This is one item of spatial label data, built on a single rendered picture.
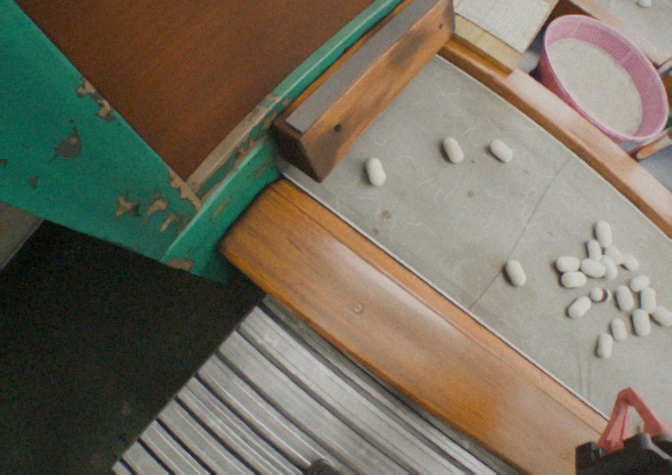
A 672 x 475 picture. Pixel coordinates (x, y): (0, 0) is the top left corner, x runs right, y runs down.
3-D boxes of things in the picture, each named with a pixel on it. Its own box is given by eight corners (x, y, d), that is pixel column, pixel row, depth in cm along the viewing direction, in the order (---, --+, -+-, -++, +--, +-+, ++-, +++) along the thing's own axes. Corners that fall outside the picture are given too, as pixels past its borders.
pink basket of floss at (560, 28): (646, 163, 52) (688, 141, 43) (543, 164, 51) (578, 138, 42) (601, 54, 59) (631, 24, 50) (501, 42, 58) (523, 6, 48)
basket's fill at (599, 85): (609, 175, 50) (633, 162, 45) (513, 98, 53) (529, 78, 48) (633, 101, 55) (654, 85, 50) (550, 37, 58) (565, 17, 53)
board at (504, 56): (509, 75, 44) (513, 70, 43) (426, 22, 46) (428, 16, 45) (565, -13, 52) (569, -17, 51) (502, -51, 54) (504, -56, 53)
